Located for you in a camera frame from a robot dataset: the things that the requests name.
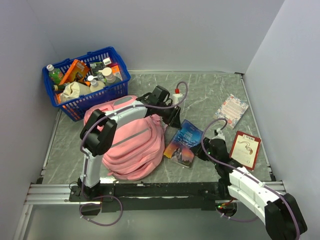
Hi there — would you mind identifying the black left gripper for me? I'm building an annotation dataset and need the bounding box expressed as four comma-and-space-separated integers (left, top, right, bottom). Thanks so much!
156, 103, 183, 131

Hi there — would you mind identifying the blue Jane Eyre book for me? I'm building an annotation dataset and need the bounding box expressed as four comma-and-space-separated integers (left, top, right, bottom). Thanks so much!
163, 119, 203, 168

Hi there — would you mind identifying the floral pink notebook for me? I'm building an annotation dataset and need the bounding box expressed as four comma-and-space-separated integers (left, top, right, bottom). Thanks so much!
213, 94, 249, 129

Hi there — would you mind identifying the pink student backpack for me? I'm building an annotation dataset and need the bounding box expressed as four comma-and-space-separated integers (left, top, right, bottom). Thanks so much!
83, 94, 168, 181

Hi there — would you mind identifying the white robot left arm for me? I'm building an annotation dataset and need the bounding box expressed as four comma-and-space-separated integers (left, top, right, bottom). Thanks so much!
77, 85, 186, 201

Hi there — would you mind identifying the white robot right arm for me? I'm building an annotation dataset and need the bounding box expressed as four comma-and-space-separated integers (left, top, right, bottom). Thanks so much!
190, 137, 308, 240

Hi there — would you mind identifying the beige cloth bag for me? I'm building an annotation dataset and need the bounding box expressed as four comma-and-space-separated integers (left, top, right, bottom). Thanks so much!
59, 82, 91, 103

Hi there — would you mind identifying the red framed card book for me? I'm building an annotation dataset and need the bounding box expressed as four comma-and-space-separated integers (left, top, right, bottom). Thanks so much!
229, 130, 261, 171

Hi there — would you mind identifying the grey pump bottle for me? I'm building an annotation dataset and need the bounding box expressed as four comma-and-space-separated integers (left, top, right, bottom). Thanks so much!
98, 67, 122, 87

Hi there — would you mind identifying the pink carton box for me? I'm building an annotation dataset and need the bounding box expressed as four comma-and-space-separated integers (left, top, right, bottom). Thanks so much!
109, 63, 123, 80

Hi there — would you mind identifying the cream lotion bottle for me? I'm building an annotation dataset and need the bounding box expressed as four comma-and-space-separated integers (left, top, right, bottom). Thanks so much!
87, 75, 106, 93

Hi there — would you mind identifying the black packaged box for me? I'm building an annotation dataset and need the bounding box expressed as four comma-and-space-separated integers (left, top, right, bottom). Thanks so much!
88, 57, 112, 76

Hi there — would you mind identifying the orange snack box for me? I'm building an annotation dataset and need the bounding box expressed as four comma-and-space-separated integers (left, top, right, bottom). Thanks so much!
59, 59, 90, 85

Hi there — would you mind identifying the green drink bottle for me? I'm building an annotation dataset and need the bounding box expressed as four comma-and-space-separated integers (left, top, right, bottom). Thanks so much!
46, 64, 64, 85

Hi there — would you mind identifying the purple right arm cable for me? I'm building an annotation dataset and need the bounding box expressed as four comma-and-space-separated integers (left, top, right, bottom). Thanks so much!
201, 118, 301, 240

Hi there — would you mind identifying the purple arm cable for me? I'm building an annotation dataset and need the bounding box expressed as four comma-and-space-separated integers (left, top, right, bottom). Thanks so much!
201, 118, 301, 240
79, 81, 189, 227

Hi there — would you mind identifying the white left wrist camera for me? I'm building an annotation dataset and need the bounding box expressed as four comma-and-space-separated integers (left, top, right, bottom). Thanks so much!
170, 88, 184, 105

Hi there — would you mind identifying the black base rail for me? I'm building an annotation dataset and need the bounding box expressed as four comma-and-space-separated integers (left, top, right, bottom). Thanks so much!
69, 182, 238, 217

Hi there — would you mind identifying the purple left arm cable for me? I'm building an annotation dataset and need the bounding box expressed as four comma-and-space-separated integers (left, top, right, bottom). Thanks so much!
79, 81, 189, 227

